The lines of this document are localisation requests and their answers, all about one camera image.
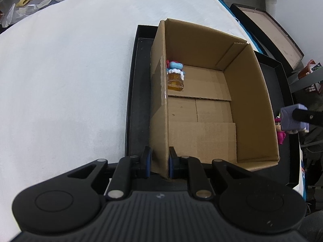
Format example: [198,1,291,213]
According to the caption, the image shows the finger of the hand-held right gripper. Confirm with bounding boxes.
[292,109,323,126]

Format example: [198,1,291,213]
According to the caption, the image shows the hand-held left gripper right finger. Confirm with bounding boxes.
[169,146,256,198]

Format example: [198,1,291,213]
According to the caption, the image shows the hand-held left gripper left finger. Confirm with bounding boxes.
[67,146,153,198]

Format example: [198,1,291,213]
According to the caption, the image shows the purple block toy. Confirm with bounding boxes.
[280,104,310,134]

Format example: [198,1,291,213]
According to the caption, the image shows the pink figure toy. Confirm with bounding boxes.
[275,116,287,145]

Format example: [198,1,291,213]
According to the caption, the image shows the cardboard box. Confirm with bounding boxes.
[149,18,281,179]

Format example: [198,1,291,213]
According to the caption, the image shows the black tray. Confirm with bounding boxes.
[125,25,301,187]

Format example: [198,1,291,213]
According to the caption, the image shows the amber beer mug toy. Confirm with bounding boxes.
[167,69,185,92]

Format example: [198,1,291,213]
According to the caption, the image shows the black framed brown board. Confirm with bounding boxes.
[230,3,304,71]

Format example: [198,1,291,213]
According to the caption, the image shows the blue figure toy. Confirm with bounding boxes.
[165,60,184,71]

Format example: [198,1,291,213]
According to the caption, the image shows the light grey cloth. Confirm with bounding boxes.
[38,0,60,8]

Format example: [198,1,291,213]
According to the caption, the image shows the white plastic bag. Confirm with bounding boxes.
[2,2,38,27]

